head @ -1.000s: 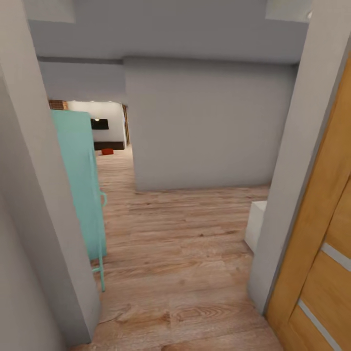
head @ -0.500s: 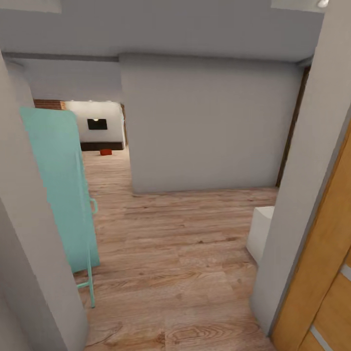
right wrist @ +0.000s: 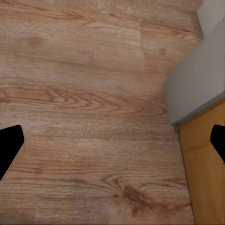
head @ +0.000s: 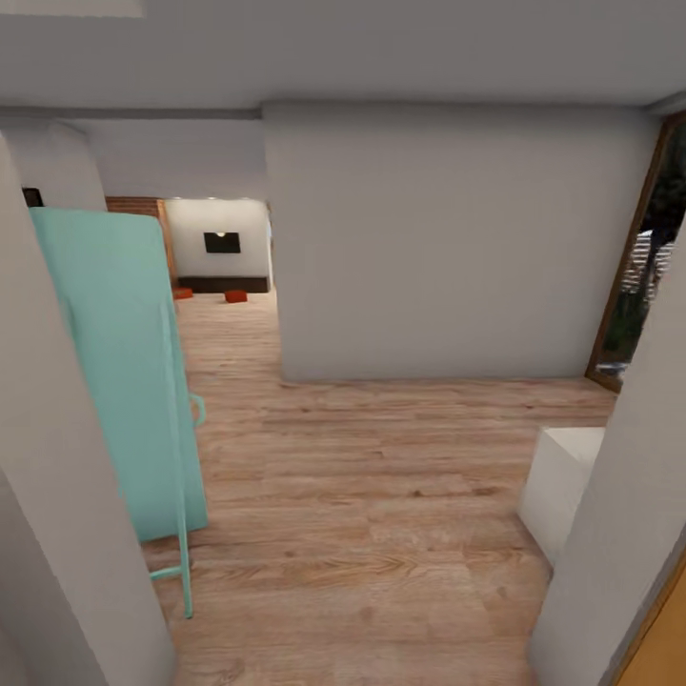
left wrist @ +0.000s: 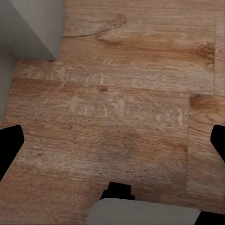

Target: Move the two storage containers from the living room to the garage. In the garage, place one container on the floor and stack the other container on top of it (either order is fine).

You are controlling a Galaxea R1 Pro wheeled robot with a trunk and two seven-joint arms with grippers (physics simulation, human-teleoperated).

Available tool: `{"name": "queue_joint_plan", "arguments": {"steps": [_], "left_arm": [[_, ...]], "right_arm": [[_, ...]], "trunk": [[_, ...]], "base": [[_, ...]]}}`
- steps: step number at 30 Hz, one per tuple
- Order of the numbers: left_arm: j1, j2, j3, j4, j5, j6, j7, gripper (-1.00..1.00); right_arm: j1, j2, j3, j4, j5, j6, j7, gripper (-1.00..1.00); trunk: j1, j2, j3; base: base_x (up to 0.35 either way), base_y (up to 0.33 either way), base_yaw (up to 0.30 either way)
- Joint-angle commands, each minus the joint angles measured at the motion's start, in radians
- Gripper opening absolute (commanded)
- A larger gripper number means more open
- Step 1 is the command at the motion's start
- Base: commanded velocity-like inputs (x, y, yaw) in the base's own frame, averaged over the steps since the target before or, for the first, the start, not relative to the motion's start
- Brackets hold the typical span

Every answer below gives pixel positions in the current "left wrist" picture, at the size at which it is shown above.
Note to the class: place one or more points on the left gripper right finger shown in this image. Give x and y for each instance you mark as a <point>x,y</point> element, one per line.
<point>218,139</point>

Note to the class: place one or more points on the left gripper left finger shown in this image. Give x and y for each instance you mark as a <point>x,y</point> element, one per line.
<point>11,141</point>

